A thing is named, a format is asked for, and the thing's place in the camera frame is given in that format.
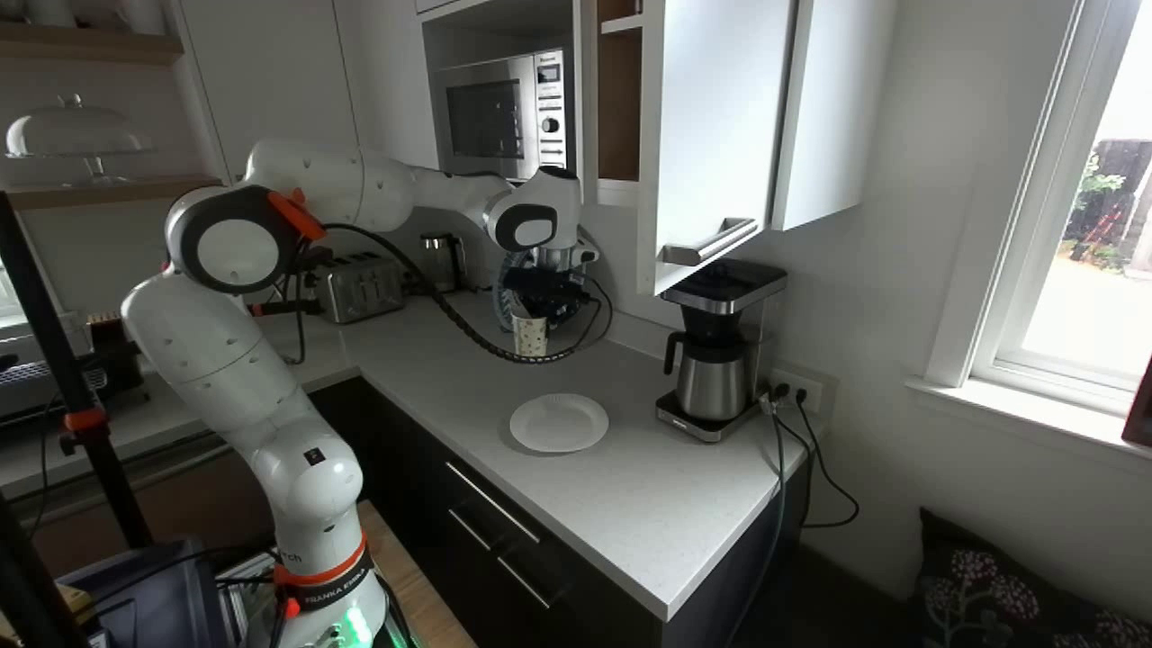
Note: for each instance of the glass cake dome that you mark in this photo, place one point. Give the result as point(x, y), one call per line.
point(74, 131)

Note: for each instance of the plain white cupboard door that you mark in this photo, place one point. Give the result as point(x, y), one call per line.
point(830, 110)

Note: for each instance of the dark red object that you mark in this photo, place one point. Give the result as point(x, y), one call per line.
point(1140, 409)

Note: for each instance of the white window frame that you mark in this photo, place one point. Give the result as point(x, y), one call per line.
point(1029, 181)

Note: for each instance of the black tripod stand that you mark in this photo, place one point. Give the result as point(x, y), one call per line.
point(55, 345)

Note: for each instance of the wooden wall shelf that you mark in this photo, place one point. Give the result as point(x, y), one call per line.
point(110, 189)

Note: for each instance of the white double wall outlet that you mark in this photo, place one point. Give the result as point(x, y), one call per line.
point(800, 390)

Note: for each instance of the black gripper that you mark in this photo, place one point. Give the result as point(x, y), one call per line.
point(542, 276)

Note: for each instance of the dark floral cushion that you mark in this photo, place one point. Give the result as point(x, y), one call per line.
point(1021, 596)

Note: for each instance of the plain white plate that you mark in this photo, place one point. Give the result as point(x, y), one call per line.
point(559, 421)

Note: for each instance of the black steel coffee maker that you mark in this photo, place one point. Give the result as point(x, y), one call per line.
point(715, 371)

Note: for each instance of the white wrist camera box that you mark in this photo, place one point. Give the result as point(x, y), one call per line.
point(573, 258)

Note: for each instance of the dark base cabinet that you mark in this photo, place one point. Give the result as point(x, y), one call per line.
point(578, 599)

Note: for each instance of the silver microwave oven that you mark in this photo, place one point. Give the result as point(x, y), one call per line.
point(498, 119)

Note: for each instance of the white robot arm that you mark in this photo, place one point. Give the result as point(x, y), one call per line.
point(227, 361)

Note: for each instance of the cream terrazzo pattern cup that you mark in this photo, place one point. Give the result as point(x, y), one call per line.
point(530, 338)

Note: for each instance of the silver toaster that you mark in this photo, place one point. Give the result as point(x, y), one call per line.
point(360, 289)

